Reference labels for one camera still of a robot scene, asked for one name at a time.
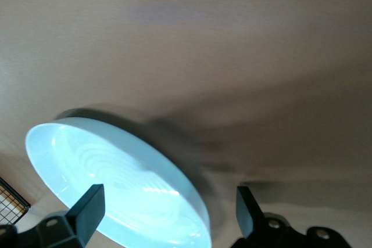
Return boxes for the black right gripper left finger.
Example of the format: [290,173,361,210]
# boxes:
[17,183,105,248]

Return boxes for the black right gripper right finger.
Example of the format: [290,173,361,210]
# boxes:
[232,185,303,248]

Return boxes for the light blue round plate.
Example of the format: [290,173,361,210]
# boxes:
[25,116,210,248]

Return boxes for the black wire rack wooden shelves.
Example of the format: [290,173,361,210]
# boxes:
[0,175,31,227]

